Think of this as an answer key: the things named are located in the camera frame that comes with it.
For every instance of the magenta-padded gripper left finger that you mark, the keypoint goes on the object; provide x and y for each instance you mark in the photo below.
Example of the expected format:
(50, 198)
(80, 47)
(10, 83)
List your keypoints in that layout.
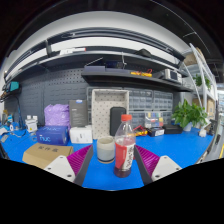
(60, 166)

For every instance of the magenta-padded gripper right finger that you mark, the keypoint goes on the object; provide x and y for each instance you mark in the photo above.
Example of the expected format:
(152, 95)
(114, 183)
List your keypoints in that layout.
(165, 166)

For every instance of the clear red-capped drink bottle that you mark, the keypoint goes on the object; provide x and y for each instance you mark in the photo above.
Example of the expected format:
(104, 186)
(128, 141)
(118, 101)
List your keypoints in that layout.
(125, 151)

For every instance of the brown cardboard box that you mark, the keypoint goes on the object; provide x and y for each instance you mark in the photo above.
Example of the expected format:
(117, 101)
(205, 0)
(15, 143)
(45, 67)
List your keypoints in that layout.
(43, 155)

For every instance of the blue cardboard box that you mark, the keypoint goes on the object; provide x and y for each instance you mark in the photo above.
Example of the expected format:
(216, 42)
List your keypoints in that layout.
(53, 135)

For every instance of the black box with white label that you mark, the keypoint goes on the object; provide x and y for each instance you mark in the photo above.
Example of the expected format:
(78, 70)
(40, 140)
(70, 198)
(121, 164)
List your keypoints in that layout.
(155, 132)

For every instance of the white cardboard box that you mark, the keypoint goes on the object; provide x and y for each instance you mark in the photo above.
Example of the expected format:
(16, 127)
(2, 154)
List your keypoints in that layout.
(81, 135)

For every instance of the black flat case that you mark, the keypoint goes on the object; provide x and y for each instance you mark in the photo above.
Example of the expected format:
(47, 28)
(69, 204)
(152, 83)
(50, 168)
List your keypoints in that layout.
(172, 129)

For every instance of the yellow multimeter with red leads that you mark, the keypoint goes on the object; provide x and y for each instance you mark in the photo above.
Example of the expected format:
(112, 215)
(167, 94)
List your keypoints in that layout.
(140, 131)

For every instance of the clear organiser with coloured parts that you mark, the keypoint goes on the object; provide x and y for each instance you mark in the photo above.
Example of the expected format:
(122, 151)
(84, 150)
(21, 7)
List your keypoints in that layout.
(154, 120)

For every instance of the grey-white ceramic mug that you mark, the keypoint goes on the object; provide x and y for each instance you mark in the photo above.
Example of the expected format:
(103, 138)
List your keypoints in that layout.
(105, 150)

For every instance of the small white device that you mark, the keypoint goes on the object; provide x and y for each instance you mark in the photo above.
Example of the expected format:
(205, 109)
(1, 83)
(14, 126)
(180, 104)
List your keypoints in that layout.
(31, 125)

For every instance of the purple plastic bag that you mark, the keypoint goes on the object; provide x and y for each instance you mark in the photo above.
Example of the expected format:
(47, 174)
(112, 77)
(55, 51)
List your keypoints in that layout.
(56, 115)

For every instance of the dark grey upright box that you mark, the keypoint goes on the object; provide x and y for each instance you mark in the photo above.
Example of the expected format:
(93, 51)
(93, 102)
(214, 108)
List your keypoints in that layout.
(78, 113)

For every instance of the green potted plant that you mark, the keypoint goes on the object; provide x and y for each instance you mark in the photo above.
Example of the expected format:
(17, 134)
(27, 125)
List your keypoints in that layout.
(188, 115)

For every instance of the black rounded speaker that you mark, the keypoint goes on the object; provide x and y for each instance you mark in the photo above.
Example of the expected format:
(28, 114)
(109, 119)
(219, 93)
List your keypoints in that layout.
(116, 120)

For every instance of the white perforated tray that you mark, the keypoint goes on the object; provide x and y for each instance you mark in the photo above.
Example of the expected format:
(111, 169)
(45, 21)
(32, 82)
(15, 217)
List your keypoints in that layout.
(101, 113)

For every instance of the grey small-parts drawer cabinet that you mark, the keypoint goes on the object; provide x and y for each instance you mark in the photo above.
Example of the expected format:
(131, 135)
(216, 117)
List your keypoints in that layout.
(150, 100)

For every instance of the white bench instrument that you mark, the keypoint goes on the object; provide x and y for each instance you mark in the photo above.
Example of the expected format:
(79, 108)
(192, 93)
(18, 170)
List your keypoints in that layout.
(172, 75)

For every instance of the white shelf unit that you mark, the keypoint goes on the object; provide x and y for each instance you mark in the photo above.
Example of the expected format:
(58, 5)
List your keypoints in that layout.
(203, 83)

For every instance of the teal tool case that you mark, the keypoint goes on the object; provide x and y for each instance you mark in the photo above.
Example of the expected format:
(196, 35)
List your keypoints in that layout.
(13, 86)

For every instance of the yellow and red tool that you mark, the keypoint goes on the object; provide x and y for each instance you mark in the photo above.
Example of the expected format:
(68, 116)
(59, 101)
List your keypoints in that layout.
(140, 73)

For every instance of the grey flat box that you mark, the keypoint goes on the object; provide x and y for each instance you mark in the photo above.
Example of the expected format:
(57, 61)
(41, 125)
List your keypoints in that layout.
(95, 67)

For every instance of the black electronic device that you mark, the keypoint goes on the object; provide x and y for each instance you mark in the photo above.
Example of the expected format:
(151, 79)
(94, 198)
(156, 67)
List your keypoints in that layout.
(115, 64)

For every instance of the black rounded pouch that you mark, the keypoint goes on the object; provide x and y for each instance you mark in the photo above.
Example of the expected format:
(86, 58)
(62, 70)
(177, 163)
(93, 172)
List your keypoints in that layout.
(143, 53)

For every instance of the dark grey lower wall shelf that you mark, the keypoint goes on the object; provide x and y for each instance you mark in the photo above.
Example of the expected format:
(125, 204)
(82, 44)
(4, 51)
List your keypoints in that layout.
(133, 80)

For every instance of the dark grey long wall shelf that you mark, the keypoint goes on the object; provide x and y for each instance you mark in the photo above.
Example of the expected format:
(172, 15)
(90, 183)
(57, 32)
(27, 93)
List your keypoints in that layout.
(76, 57)

